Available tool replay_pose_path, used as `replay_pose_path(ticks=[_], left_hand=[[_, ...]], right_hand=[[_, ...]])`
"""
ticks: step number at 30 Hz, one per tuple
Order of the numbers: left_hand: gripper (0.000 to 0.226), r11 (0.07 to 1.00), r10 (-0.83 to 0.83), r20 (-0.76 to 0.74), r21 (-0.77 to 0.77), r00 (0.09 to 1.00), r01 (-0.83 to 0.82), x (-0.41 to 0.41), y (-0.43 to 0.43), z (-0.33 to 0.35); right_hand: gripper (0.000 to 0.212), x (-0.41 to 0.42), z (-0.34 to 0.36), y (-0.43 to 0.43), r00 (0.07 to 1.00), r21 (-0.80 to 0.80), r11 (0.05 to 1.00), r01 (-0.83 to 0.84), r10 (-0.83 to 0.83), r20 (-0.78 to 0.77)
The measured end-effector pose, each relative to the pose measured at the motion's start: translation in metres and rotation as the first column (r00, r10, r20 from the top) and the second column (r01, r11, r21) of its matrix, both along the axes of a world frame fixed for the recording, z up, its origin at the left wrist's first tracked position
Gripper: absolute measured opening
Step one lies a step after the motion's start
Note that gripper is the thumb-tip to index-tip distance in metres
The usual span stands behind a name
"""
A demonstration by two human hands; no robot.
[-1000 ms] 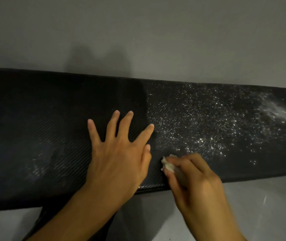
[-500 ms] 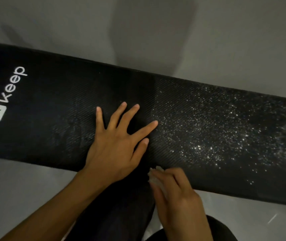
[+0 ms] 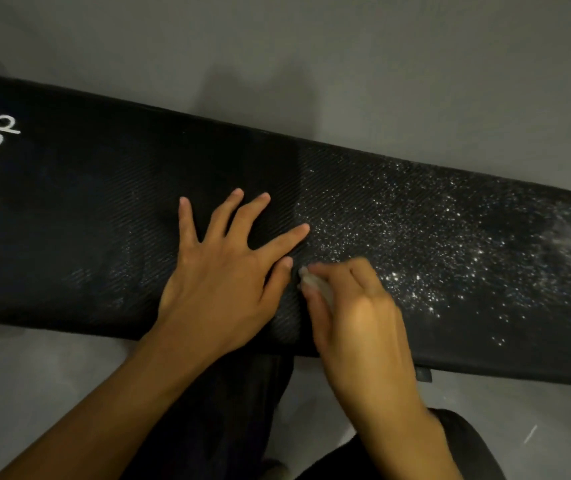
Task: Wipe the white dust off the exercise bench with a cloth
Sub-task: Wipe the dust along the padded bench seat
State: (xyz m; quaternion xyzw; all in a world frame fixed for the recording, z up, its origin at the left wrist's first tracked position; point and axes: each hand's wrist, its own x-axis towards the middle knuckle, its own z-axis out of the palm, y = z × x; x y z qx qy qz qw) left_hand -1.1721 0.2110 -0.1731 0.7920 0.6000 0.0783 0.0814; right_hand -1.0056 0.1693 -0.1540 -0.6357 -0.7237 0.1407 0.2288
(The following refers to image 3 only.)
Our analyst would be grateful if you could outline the small whitish wad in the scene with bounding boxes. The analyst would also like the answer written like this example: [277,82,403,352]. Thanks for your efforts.
[298,267,336,311]

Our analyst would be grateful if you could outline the person's left hand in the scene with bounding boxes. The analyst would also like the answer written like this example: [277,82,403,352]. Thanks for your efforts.
[155,189,311,368]

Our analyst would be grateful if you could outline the person's right hand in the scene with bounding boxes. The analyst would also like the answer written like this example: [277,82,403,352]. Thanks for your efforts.
[299,258,432,426]

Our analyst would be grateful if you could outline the black textured exercise mat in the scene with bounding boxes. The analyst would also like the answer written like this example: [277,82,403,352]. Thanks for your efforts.
[0,69,571,388]

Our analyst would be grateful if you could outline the black trousers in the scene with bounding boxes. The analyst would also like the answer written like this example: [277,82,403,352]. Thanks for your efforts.
[123,345,507,480]

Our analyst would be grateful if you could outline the person's left forearm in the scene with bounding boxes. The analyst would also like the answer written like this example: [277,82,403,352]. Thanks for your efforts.
[0,315,226,480]

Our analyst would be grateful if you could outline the person's right forearm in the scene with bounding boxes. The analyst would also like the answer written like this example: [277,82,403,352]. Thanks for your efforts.
[363,407,465,480]

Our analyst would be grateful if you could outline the scattered silver glitter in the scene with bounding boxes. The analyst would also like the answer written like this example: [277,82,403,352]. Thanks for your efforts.
[293,155,571,348]

